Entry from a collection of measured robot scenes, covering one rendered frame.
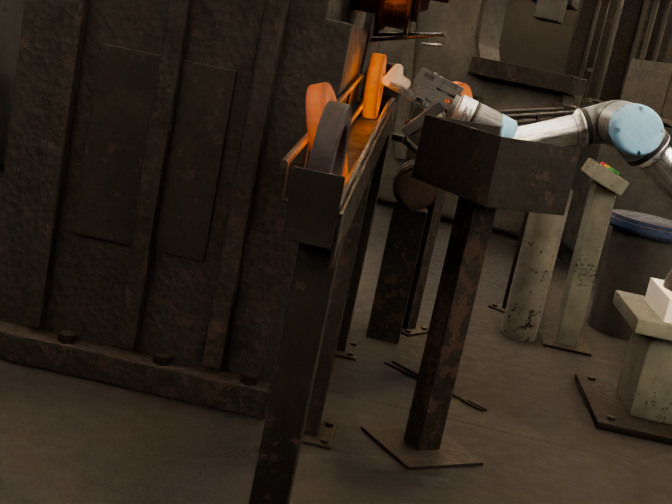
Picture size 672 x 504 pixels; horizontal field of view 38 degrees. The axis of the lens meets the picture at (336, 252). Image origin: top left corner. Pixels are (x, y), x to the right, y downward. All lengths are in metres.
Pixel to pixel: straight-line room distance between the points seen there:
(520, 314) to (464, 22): 2.33
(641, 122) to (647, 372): 0.69
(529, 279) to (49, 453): 1.80
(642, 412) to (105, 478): 1.50
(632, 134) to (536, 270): 0.91
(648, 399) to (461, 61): 2.85
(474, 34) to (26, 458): 3.81
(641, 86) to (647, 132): 4.58
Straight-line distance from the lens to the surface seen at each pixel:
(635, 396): 2.73
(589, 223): 3.24
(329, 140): 1.37
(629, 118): 2.40
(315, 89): 1.60
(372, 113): 2.32
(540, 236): 3.18
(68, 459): 1.88
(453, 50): 5.21
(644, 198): 4.66
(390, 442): 2.17
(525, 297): 3.21
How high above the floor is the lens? 0.84
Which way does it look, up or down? 12 degrees down
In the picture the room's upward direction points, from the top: 11 degrees clockwise
